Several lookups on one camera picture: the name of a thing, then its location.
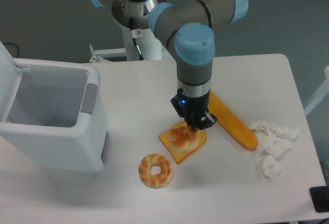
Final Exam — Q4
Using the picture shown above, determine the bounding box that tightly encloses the round knotted bread roll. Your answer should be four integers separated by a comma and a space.
169, 126, 199, 152

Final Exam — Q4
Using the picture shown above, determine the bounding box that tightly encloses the crumpled white tissue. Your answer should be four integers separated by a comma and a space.
248, 120, 300, 181

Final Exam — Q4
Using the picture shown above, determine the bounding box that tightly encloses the white frame at right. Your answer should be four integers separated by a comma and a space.
304, 66, 328, 116

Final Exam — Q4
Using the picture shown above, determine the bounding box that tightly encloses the black floor cable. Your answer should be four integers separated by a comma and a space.
3, 42, 20, 58

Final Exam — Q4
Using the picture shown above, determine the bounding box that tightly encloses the black device at edge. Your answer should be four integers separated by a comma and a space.
309, 185, 328, 213

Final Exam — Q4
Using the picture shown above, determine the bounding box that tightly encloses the ring shaped bread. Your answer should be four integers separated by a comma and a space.
138, 153, 173, 189

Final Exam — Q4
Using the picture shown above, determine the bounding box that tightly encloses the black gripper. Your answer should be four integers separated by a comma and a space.
171, 88, 217, 132

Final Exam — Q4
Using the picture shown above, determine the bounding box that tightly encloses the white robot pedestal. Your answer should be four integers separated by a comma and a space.
89, 26, 173, 62

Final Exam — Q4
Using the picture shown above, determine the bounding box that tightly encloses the long orange baguette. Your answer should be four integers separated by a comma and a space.
208, 91, 258, 150

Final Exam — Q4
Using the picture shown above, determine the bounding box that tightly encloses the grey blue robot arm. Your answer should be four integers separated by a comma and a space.
91, 0, 248, 130

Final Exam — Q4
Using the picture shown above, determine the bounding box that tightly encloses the white open trash bin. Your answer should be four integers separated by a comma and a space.
1, 47, 109, 172

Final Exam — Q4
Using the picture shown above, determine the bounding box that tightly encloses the orange toast slice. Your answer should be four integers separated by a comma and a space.
158, 121, 207, 164

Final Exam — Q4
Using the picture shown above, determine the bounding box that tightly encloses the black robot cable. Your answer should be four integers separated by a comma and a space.
128, 15, 147, 62

